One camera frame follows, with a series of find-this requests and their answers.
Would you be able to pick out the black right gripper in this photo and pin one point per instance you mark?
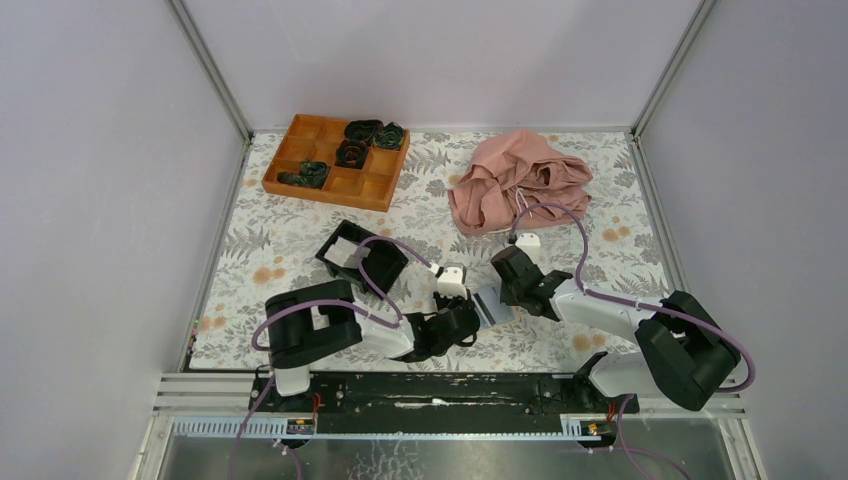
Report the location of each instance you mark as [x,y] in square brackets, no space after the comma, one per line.
[506,297]

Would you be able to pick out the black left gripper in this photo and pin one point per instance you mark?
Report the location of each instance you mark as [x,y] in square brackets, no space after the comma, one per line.
[439,301]

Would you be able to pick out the black card box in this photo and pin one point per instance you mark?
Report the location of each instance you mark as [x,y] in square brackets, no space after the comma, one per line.
[382,261]

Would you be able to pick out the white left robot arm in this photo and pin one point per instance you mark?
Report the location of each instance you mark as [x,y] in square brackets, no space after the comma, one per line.
[309,324]

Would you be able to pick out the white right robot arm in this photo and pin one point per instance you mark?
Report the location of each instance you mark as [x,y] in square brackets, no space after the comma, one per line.
[681,352]

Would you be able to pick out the pink crumpled cloth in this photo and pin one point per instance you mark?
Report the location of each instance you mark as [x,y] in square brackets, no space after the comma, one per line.
[512,171]

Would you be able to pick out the dark green rolled belt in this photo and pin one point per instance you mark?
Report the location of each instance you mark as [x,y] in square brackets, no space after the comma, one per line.
[389,137]

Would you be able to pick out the dark rolled belt centre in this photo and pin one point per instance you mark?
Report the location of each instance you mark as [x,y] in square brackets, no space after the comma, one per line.
[351,154]

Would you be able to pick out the dark belt lower left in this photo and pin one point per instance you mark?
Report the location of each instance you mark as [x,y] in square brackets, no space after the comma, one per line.
[311,175]

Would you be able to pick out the dark rolled belt top left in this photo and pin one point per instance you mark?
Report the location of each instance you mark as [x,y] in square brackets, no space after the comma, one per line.
[363,130]

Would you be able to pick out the orange wooden divided tray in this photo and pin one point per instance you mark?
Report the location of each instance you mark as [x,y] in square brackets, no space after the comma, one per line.
[316,138]

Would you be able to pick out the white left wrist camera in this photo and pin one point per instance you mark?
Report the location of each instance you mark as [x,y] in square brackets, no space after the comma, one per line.
[450,280]

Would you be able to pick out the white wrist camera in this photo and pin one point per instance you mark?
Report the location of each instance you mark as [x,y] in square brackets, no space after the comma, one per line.
[450,280]
[529,243]

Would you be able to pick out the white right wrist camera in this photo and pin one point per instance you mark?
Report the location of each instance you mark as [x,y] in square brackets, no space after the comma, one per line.
[529,243]

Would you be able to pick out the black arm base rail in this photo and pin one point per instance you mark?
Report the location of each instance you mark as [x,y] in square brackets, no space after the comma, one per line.
[430,403]

